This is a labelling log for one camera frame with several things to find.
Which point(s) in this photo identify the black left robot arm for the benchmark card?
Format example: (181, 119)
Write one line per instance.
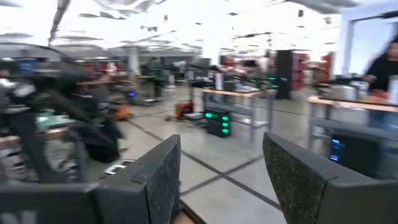
(62, 102)

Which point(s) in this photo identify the tall black cabinet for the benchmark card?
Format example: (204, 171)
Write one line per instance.
(284, 74)

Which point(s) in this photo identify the red object on floor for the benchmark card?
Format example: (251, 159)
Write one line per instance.
(183, 109)

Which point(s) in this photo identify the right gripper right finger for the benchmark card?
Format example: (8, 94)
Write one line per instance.
(311, 199)

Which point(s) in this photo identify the wooden table with grey legs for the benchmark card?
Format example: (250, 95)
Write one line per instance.
(230, 92)

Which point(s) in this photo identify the person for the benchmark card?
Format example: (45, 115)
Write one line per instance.
(382, 71)

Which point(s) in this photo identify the black computer with green lights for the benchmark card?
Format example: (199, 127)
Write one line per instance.
(217, 127)

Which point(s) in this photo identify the orange object on floor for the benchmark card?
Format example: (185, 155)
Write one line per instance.
(123, 112)

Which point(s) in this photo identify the black computer with blue light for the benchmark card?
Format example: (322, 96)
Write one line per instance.
(357, 155)

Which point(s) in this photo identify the wooden table with grey frame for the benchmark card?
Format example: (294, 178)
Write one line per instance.
(342, 104)

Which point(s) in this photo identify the silver metal pot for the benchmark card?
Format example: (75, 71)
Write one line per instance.
(342, 92)

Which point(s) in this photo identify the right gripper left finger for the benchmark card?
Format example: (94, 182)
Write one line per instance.
(149, 193)

